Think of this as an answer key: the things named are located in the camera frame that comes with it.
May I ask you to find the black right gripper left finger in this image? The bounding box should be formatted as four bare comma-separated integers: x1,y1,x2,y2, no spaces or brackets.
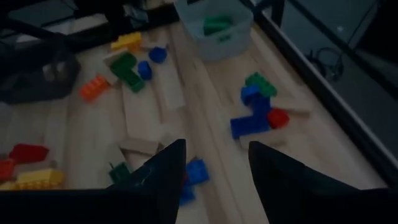
107,138,187,224

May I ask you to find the blue long brick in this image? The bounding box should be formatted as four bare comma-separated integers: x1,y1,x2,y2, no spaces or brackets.
229,114,271,140

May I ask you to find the blue square brick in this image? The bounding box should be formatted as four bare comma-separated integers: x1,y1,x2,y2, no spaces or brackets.
240,84,261,106
137,60,154,81
185,159,210,185
250,95,272,121
148,46,168,64
178,184,197,207

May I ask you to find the yellow long brick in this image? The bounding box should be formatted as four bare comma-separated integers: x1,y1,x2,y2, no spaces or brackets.
15,169,65,190
0,181,19,191
110,32,143,52

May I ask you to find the red long brick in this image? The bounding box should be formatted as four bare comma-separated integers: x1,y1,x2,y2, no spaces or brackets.
8,143,50,165

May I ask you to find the orange long brick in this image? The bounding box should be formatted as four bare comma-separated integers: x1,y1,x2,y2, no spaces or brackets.
79,74,111,103

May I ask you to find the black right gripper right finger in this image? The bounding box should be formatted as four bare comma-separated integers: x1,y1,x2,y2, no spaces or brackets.
248,140,360,224

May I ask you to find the white plastic bin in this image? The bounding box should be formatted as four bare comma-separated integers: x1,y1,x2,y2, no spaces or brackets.
173,0,254,62

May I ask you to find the coiled black floor cable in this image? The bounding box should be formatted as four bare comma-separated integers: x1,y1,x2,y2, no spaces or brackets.
306,46,345,83

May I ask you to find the dark smoked plastic bin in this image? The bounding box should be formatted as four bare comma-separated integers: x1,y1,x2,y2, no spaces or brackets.
0,40,82,105

